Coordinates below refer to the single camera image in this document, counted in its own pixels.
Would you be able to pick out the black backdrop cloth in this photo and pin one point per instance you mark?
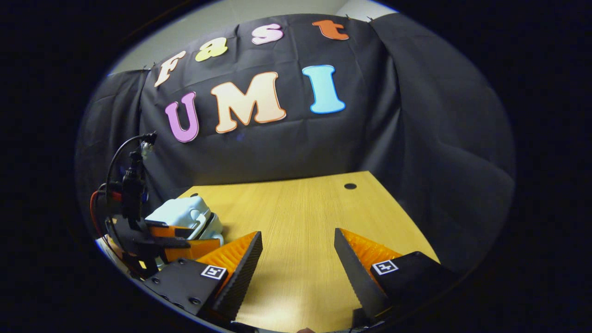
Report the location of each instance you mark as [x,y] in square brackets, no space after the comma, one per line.
[393,115]

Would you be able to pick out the light blue suitcase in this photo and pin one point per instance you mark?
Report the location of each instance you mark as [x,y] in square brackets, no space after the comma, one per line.
[178,210]

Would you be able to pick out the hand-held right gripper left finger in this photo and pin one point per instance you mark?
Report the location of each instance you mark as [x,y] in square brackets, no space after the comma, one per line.
[245,273]

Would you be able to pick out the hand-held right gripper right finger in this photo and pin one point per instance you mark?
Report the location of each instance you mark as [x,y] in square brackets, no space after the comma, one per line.
[354,273]

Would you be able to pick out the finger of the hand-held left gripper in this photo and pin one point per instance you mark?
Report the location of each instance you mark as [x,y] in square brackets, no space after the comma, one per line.
[171,230]
[189,249]

